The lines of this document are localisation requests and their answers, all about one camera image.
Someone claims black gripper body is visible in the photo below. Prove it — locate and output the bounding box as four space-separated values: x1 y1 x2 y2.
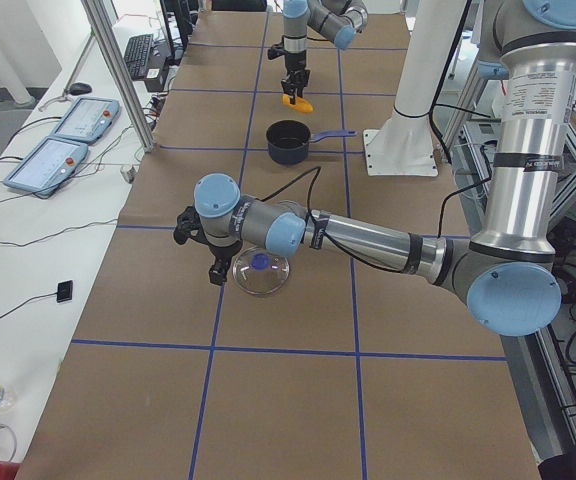
208 240 242 268
284 50 307 75

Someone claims yellow toy corn cob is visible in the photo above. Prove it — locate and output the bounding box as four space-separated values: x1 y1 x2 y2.
282 94 314 114

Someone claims glass lid blue knob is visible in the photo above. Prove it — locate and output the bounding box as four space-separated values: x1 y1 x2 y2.
232 247 290 296

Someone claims dark blue saucepan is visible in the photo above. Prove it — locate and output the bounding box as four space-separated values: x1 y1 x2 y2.
266 119 357 165

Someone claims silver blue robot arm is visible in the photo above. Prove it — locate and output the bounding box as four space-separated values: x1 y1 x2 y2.
268 0 368 105
185 1 576 337

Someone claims small black device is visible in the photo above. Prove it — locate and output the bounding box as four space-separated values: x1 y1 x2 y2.
56 280 74 303

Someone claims black keyboard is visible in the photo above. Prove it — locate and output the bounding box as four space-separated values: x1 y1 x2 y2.
123 34 154 80

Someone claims upper teach pendant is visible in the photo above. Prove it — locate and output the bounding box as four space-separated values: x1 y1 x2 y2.
51 96 120 145

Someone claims teach pendant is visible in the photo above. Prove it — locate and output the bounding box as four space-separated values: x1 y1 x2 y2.
3 136 89 199
51 96 120 145

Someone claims lower teach pendant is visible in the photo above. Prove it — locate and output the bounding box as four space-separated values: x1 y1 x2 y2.
3 136 89 199

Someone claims black computer mouse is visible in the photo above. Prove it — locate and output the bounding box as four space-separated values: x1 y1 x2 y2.
68 82 92 96

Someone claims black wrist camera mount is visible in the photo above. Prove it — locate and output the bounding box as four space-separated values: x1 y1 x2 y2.
267 43 286 60

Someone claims aluminium frame post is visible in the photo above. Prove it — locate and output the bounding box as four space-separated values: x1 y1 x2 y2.
81 0 155 153

